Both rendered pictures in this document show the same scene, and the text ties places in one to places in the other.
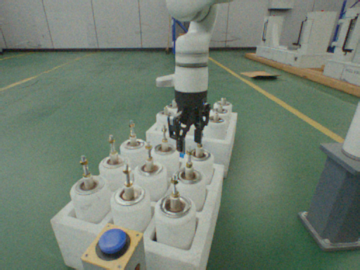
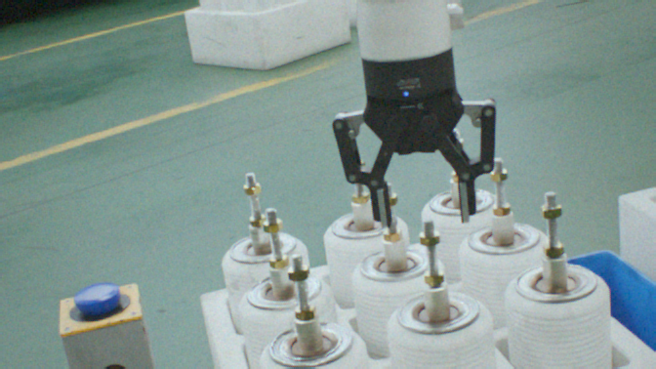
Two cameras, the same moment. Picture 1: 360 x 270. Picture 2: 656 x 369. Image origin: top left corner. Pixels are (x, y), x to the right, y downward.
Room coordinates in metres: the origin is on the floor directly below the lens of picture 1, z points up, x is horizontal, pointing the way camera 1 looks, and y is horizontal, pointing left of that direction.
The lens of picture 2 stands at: (0.05, -0.66, 0.67)
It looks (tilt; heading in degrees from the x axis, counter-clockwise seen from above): 20 degrees down; 61
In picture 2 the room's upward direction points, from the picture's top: 9 degrees counter-clockwise
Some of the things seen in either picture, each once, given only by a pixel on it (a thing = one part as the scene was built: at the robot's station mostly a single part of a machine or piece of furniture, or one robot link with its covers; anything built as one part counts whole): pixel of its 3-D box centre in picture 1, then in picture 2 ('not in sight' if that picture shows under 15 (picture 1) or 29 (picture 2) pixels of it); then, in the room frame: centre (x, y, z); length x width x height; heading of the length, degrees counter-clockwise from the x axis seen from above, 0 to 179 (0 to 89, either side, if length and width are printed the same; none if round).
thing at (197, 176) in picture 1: (189, 175); (438, 313); (0.50, -0.03, 0.25); 0.08 x 0.08 x 0.01
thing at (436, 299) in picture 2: (189, 171); (436, 301); (0.50, -0.03, 0.26); 0.02 x 0.02 x 0.03
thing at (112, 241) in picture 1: (112, 242); (99, 302); (0.24, 0.10, 0.32); 0.04 x 0.04 x 0.02
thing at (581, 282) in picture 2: (199, 155); (555, 284); (0.61, -0.06, 0.25); 0.08 x 0.08 x 0.01
